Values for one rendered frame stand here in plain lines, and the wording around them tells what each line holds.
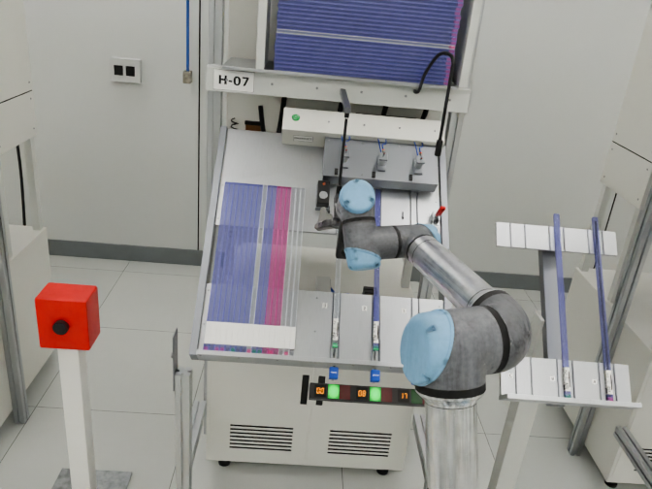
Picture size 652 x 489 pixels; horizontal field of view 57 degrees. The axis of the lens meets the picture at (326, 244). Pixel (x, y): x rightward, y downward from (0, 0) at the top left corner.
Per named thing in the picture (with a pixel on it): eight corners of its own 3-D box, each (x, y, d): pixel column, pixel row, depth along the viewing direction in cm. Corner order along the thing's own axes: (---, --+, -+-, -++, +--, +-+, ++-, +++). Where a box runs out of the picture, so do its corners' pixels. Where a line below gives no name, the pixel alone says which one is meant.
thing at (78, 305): (111, 532, 190) (96, 316, 159) (33, 528, 189) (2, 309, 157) (132, 473, 212) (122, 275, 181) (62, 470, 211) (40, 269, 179)
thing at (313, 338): (442, 369, 165) (445, 367, 162) (198, 353, 161) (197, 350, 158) (440, 303, 172) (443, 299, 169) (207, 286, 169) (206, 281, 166)
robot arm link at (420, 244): (571, 321, 100) (430, 210, 141) (516, 328, 96) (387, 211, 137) (554, 378, 104) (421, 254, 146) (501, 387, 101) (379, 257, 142)
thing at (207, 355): (440, 375, 166) (447, 370, 160) (198, 360, 163) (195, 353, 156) (440, 371, 167) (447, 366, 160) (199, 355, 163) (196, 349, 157)
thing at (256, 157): (437, 248, 182) (441, 241, 177) (215, 231, 178) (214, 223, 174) (434, 154, 195) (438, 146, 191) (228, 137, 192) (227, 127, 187)
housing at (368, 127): (434, 167, 195) (444, 143, 182) (280, 154, 192) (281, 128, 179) (433, 146, 198) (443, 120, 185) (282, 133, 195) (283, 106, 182)
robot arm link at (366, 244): (402, 264, 132) (395, 214, 133) (354, 268, 128) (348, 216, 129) (386, 269, 139) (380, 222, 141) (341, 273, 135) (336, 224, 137)
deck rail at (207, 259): (199, 360, 163) (196, 354, 157) (191, 359, 163) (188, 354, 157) (228, 137, 192) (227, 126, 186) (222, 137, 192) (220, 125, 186)
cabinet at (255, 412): (400, 484, 219) (427, 339, 194) (205, 473, 215) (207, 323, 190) (381, 375, 278) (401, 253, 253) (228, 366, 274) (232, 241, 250)
